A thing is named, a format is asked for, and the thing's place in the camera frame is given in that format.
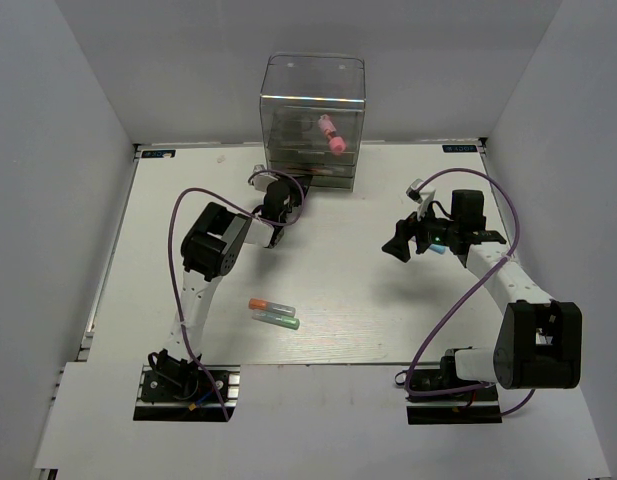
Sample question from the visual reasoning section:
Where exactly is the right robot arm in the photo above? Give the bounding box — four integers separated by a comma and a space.
382, 189, 582, 399

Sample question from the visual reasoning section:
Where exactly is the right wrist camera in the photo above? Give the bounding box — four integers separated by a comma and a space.
406, 178, 436, 220

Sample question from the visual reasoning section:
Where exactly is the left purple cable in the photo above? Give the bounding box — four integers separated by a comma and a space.
167, 169, 309, 420

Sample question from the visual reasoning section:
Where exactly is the clear acrylic drawer organizer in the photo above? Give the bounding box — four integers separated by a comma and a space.
259, 53, 366, 191

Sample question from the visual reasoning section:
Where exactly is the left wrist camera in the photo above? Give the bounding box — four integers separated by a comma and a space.
248, 164, 278, 192

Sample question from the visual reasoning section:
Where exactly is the pink capped marker bottle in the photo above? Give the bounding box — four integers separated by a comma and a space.
318, 114, 347, 156

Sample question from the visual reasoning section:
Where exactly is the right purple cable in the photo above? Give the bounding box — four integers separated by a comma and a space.
402, 167, 537, 419

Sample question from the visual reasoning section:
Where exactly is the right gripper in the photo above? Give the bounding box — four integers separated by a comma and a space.
383, 197, 460, 262

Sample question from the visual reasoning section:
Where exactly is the light blue highlighter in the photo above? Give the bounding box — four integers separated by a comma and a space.
429, 244, 446, 255

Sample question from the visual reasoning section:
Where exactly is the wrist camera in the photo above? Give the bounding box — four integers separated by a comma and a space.
248, 164, 278, 192
406, 178, 436, 220

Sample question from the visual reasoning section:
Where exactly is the green capped highlighter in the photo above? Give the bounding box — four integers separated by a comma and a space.
252, 310, 300, 330

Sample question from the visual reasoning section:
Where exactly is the purple cable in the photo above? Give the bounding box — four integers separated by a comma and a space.
402, 167, 537, 419
167, 169, 309, 420

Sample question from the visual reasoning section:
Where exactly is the orange capped highlighter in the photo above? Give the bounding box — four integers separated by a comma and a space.
248, 298, 296, 317

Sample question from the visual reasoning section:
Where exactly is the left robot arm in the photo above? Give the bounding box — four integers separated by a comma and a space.
148, 169, 312, 399

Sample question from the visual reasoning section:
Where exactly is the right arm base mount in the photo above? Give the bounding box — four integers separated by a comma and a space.
395, 350, 502, 426

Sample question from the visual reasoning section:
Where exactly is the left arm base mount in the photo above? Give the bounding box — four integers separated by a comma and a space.
133, 365, 241, 423

